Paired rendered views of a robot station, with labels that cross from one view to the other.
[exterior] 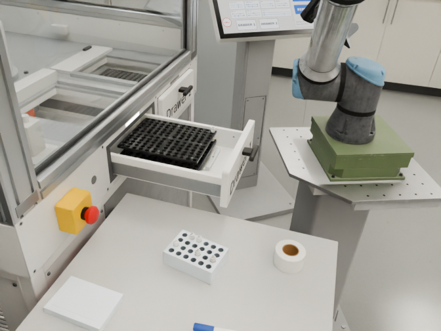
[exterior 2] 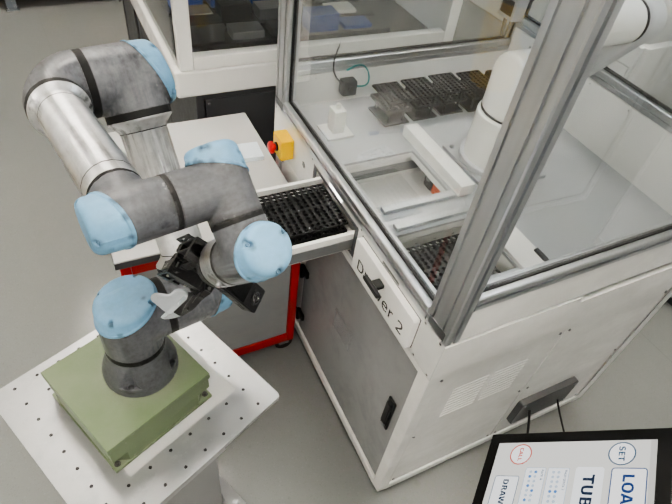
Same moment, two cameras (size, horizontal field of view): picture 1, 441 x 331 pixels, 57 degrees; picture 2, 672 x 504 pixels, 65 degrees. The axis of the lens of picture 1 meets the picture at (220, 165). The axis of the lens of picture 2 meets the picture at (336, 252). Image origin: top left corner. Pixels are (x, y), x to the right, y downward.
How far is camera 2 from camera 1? 1.95 m
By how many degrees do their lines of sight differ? 90
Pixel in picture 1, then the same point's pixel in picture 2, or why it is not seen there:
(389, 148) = (77, 361)
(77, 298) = (246, 150)
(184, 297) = not seen: hidden behind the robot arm
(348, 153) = not seen: hidden behind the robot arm
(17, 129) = (285, 64)
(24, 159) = (284, 83)
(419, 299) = not seen: outside the picture
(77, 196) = (282, 137)
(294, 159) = (206, 347)
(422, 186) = (27, 396)
